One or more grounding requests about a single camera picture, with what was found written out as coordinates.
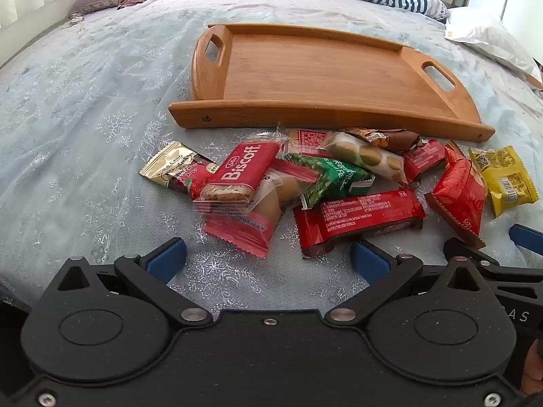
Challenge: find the red snack bag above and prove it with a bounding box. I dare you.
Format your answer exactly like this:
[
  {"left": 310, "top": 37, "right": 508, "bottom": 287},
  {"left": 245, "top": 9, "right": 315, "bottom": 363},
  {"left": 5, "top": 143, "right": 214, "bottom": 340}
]
[{"left": 424, "top": 140, "right": 488, "bottom": 250}]

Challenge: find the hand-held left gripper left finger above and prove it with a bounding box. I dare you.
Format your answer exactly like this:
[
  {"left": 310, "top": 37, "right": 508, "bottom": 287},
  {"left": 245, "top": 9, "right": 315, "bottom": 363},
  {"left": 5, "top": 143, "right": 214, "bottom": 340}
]
[{"left": 40, "top": 237, "right": 213, "bottom": 329}]

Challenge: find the white pillow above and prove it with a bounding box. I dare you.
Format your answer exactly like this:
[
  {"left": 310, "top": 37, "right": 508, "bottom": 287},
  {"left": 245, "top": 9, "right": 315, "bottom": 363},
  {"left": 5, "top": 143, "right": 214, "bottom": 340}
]
[{"left": 445, "top": 6, "right": 543, "bottom": 88}]

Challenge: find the yellow snack packet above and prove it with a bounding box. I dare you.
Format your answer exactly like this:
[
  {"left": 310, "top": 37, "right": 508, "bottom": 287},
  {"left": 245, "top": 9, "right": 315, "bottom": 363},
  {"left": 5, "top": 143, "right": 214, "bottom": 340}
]
[{"left": 468, "top": 145, "right": 539, "bottom": 219}]

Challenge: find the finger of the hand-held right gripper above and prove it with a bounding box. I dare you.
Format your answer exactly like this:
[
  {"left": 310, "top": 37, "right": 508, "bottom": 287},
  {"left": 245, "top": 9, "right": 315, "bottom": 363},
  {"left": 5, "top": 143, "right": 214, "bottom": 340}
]
[
  {"left": 509, "top": 223, "right": 543, "bottom": 259},
  {"left": 443, "top": 237, "right": 501, "bottom": 268}
]

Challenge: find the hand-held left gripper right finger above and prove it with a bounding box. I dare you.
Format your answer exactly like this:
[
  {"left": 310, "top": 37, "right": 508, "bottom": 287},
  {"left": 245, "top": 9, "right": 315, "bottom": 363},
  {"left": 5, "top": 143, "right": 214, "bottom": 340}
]
[{"left": 324, "top": 239, "right": 497, "bottom": 329}]

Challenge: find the red biscuit packet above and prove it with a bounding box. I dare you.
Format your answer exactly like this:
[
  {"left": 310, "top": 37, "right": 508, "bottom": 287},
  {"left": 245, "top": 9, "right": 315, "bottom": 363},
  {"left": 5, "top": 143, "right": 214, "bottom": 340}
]
[{"left": 199, "top": 141, "right": 284, "bottom": 204}]

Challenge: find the long red snack bar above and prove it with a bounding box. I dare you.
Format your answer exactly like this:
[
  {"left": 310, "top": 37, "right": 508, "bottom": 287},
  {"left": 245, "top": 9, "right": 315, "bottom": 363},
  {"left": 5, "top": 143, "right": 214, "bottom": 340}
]
[{"left": 293, "top": 190, "right": 427, "bottom": 258}]

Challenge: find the brown chocolate packet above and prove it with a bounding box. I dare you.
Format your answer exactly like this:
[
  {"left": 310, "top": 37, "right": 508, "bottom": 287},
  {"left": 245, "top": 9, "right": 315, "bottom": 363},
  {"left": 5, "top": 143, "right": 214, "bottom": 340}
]
[{"left": 343, "top": 126, "right": 422, "bottom": 153}]

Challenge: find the wooden serving tray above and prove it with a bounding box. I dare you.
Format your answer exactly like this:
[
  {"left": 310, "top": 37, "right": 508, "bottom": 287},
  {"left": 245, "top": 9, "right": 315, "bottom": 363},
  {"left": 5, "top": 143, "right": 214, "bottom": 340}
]
[{"left": 168, "top": 23, "right": 496, "bottom": 142}]

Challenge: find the light blue snowflake bedspread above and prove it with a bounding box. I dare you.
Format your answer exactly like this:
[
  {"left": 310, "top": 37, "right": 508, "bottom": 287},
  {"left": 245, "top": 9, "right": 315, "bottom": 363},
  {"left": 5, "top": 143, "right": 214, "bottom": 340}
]
[{"left": 0, "top": 0, "right": 543, "bottom": 318}]

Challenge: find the cream round-biscuit packet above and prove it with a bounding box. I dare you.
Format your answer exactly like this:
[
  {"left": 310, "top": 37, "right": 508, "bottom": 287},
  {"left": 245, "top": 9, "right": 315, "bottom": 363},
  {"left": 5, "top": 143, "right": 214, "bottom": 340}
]
[{"left": 318, "top": 131, "right": 410, "bottom": 187}]

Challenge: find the gold and red candy packet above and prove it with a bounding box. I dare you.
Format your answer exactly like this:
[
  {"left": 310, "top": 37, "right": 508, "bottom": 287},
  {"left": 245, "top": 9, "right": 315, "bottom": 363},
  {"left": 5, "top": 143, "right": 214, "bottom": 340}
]
[{"left": 139, "top": 141, "right": 219, "bottom": 200}]

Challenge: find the dark red chocolate bar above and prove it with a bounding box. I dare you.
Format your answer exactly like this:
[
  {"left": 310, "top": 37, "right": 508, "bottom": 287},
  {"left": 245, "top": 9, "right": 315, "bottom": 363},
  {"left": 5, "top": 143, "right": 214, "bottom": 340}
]
[{"left": 401, "top": 139, "right": 447, "bottom": 184}]

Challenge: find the person's right hand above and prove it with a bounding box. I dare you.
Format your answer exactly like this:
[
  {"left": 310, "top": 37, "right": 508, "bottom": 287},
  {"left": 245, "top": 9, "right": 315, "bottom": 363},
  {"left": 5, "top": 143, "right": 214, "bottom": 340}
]
[{"left": 522, "top": 341, "right": 543, "bottom": 395}]

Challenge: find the clear packet with red label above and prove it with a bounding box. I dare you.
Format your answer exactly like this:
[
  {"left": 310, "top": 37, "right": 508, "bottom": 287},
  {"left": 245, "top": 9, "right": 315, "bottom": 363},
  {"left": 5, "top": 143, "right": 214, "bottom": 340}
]
[{"left": 278, "top": 123, "right": 336, "bottom": 157}]

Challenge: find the green snack packet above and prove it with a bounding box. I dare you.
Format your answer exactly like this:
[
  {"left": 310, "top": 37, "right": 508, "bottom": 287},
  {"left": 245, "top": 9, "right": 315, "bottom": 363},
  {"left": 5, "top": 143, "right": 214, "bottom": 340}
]
[{"left": 282, "top": 153, "right": 376, "bottom": 210}]

